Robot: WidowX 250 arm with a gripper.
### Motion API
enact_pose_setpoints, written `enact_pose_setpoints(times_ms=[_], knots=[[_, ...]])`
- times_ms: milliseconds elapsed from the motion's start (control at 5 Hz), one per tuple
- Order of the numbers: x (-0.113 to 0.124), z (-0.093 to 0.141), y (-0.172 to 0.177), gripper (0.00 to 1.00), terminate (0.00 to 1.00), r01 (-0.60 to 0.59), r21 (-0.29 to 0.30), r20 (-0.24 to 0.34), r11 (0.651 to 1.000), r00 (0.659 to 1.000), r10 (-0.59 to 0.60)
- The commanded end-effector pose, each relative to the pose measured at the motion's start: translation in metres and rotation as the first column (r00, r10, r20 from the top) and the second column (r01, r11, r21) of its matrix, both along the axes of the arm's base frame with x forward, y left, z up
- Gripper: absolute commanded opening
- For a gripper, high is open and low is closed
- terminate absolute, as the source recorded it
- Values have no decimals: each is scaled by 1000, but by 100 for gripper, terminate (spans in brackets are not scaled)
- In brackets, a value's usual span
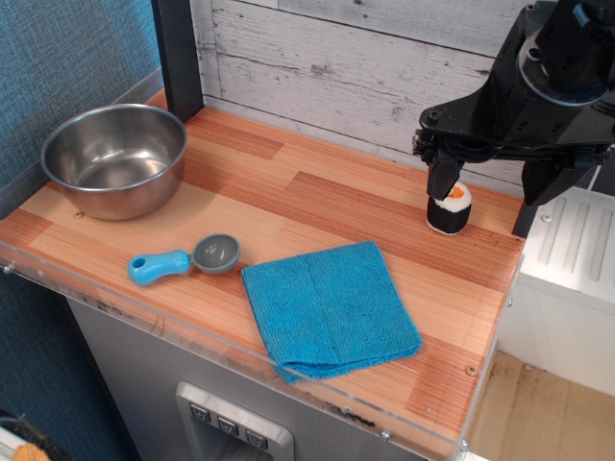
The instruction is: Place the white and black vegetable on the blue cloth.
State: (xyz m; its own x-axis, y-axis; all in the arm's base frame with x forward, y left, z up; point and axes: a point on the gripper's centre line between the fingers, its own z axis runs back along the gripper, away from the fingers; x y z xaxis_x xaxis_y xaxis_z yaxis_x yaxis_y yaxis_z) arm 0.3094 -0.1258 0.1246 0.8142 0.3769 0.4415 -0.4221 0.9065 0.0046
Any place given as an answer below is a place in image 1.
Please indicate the clear acrylic edge guard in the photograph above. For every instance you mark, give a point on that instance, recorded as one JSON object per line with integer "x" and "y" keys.
{"x": 451, "y": 373}

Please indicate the white toy sink unit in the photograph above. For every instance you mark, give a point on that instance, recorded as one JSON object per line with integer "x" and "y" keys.
{"x": 560, "y": 317}

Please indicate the blue and grey scoop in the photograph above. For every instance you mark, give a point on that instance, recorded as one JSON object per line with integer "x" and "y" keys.
{"x": 215, "y": 254}

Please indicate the stainless steel bowl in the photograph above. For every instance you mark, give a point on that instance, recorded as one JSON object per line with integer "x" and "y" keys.
{"x": 118, "y": 162}

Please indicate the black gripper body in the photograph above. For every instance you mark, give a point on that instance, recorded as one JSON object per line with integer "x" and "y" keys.
{"x": 551, "y": 86}

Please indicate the black vertical post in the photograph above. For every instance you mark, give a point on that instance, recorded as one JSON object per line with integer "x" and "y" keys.
{"x": 178, "y": 57}

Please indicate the grey toy fridge cabinet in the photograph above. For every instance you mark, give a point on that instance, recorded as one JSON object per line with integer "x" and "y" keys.
{"x": 188, "y": 394}

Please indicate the blue folded towel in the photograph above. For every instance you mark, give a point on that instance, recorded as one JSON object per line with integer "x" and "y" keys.
{"x": 329, "y": 313}

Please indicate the plush sushi roll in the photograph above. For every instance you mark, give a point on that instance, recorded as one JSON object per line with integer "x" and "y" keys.
{"x": 450, "y": 215}

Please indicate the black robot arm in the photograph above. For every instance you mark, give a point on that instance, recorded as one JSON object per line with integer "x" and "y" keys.
{"x": 548, "y": 102}

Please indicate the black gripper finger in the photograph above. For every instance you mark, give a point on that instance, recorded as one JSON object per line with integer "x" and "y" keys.
{"x": 444, "y": 169}
{"x": 546, "y": 178}

